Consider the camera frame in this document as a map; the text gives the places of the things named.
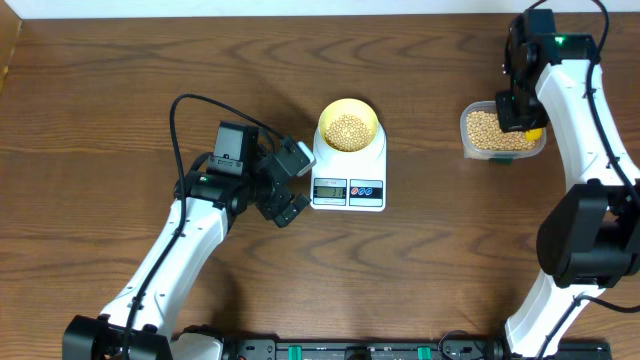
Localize yellow measuring scoop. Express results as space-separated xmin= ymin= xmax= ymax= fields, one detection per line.
xmin=525 ymin=128 xmax=543 ymax=142

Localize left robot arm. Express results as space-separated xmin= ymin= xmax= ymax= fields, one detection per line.
xmin=62 ymin=137 xmax=316 ymax=359

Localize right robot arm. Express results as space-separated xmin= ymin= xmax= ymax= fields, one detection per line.
xmin=484 ymin=3 xmax=639 ymax=359

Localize white digital kitchen scale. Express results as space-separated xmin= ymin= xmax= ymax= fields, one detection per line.
xmin=310 ymin=124 xmax=387 ymax=212

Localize soybeans in bowl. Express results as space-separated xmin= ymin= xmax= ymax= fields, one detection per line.
xmin=324 ymin=114 xmax=373 ymax=152

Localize pale yellow bowl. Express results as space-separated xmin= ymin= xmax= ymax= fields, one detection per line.
xmin=318 ymin=98 xmax=379 ymax=148

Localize soybeans in container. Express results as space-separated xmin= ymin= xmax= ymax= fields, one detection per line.
xmin=466 ymin=111 xmax=536 ymax=151

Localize clear plastic container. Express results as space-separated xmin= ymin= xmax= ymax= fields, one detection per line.
xmin=460 ymin=101 xmax=547 ymax=161

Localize left black cable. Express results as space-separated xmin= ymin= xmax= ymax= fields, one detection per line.
xmin=119 ymin=93 xmax=286 ymax=360

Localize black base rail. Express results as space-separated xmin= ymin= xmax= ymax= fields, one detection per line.
xmin=169 ymin=337 xmax=611 ymax=360

